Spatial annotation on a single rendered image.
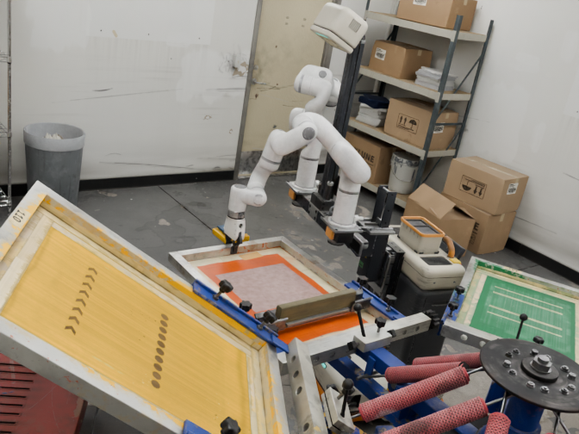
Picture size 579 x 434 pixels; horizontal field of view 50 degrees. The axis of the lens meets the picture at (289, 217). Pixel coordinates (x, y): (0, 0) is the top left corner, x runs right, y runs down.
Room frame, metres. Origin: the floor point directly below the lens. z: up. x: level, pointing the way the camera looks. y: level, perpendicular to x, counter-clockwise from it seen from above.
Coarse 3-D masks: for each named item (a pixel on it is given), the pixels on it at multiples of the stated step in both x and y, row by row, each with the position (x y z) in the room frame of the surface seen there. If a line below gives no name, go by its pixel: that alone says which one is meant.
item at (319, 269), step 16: (256, 240) 2.57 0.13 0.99; (272, 240) 2.60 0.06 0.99; (288, 240) 2.63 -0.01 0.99; (176, 256) 2.28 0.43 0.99; (192, 256) 2.33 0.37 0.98; (208, 256) 2.38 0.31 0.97; (304, 256) 2.50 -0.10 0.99; (192, 272) 2.17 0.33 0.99; (320, 272) 2.40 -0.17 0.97; (336, 288) 2.31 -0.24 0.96; (336, 336) 1.90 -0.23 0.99
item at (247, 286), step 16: (208, 272) 2.26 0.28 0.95; (224, 272) 2.28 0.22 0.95; (240, 272) 2.31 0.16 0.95; (240, 288) 2.17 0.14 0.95; (256, 288) 2.19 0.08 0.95; (272, 288) 2.22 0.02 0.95; (256, 304) 2.07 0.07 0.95; (272, 304) 2.10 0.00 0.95; (288, 336) 1.90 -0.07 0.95; (304, 336) 1.91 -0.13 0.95
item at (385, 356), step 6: (378, 348) 1.78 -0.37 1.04; (384, 348) 1.79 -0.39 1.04; (360, 354) 1.79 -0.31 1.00; (366, 354) 1.77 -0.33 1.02; (372, 354) 1.75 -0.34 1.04; (378, 354) 1.75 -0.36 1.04; (384, 354) 1.75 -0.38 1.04; (390, 354) 1.76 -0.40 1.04; (366, 360) 1.76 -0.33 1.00; (378, 360) 1.73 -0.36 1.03; (384, 360) 1.72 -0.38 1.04; (390, 360) 1.73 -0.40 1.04; (396, 360) 1.73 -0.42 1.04; (378, 366) 1.72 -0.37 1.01; (384, 366) 1.71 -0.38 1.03; (390, 366) 1.69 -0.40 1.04; (396, 366) 1.70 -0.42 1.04; (378, 372) 1.72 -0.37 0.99; (384, 372) 1.70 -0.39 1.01
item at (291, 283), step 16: (272, 256) 2.52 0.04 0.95; (256, 272) 2.33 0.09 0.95; (272, 272) 2.36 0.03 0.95; (288, 272) 2.38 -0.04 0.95; (288, 288) 2.24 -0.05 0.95; (304, 288) 2.26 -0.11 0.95; (320, 288) 2.29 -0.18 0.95; (320, 320) 2.04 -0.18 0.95; (336, 320) 2.06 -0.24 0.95; (352, 320) 2.08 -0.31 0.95
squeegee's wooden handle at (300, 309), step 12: (348, 288) 2.13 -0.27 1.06; (300, 300) 1.98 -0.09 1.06; (312, 300) 1.99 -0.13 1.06; (324, 300) 2.02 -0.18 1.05; (336, 300) 2.06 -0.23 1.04; (348, 300) 2.10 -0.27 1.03; (276, 312) 1.91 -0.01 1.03; (288, 312) 1.92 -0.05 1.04; (300, 312) 1.95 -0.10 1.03; (312, 312) 1.99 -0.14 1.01; (324, 312) 2.03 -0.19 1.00
